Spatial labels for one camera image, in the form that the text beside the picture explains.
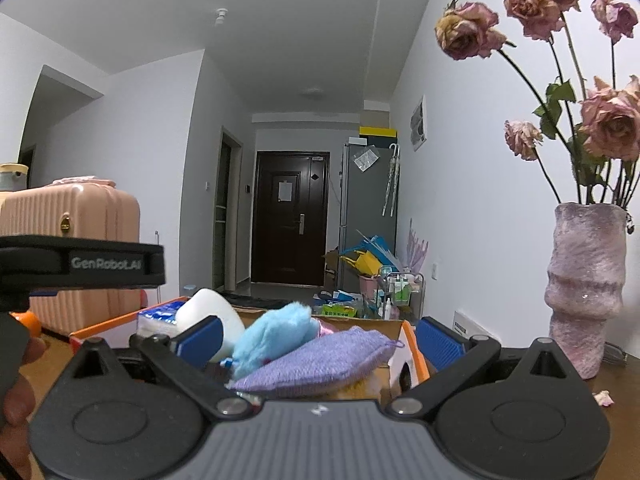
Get yellow bottle with grey cap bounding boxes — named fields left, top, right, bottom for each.
left=0, top=162, right=30, bottom=192

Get grey refrigerator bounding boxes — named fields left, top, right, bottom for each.
left=340, top=141, right=401, bottom=266

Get red cardboard box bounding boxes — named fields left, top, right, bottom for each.
left=69, top=296, right=431, bottom=401

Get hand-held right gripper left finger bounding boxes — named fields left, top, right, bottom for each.
left=57, top=315, right=258, bottom=421

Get yellow and black box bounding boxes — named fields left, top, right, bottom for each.
left=359, top=126, right=399, bottom=149

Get person's left hand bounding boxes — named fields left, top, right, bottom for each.
left=0, top=336, right=47, bottom=466

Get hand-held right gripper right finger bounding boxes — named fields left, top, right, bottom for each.
left=384, top=316, right=583, bottom=421

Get black floor mat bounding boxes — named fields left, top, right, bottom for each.
left=220, top=290, right=283, bottom=309

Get dark brown entrance door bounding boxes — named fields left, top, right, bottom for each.
left=251, top=151, right=331, bottom=285

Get wall poster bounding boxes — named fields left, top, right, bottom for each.
left=409, top=95, right=428, bottom=152

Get pink bucket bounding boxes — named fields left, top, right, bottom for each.
left=359, top=274, right=383, bottom=306

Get bunch of dried roses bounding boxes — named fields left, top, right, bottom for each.
left=435, top=0, right=640, bottom=206

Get orange fruit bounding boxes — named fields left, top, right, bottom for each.
left=11, top=310, right=43, bottom=337

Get light blue tissue pack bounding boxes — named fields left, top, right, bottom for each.
left=136, top=300, right=193, bottom=338

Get light blue fluffy cloth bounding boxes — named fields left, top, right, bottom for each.
left=227, top=301, right=322, bottom=381

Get white round roll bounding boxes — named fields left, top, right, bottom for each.
left=175, top=287, right=246, bottom=363

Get metal storage cart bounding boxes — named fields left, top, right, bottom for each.
left=377, top=267, right=426, bottom=321

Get purple fluffy cloth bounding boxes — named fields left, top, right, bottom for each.
left=227, top=327, right=405, bottom=401

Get grey interior door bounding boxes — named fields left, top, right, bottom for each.
left=212, top=127, right=244, bottom=291

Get pile of colourful packets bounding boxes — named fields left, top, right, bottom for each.
left=312, top=289, right=365, bottom=318

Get pink textured vase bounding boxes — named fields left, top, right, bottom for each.
left=545, top=202, right=628, bottom=380

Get purple dried plant bundle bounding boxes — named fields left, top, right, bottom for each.
left=405, top=217, right=430, bottom=273

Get pink ribbed suitcase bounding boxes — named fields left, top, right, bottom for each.
left=0, top=175, right=143, bottom=336

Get pile of blue yellow bags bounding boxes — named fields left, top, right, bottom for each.
left=340, top=230, right=401, bottom=276

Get hanging white umbrella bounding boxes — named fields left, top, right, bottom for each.
left=382, top=142, right=402, bottom=218

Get brown cardboard carton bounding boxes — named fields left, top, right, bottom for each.
left=324, top=249, right=341, bottom=291

